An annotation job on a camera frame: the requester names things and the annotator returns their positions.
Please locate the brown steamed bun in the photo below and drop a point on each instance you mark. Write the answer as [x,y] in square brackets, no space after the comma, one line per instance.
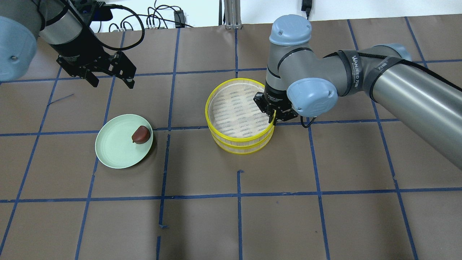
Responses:
[141,135]

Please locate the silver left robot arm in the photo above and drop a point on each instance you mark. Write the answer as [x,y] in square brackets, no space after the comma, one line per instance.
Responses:
[65,26]

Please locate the yellow bamboo steamer layer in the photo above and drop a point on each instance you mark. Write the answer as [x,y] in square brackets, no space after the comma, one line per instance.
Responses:
[242,146]
[233,116]

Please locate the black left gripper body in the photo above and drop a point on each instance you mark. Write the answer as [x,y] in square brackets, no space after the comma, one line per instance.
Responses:
[80,47]

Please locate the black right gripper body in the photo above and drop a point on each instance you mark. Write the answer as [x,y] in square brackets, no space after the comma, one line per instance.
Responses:
[271,102]

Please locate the black power adapter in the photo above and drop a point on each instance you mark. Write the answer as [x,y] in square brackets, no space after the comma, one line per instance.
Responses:
[179,19]

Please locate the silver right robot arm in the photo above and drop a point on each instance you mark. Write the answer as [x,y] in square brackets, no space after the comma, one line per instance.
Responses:
[300,84]

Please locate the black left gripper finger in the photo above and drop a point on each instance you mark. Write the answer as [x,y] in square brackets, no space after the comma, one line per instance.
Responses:
[93,80]
[129,82]

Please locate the yellow bamboo steamer bottom layer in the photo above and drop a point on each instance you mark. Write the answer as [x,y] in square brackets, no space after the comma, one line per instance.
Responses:
[242,146]

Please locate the yellow bamboo steamer top layer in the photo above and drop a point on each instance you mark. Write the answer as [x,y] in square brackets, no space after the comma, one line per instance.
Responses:
[233,116]

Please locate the light green round plate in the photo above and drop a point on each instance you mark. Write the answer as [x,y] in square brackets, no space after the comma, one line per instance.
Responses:
[113,145]

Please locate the aluminium frame post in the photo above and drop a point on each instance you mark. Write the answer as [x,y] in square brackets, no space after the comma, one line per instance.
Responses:
[232,14]

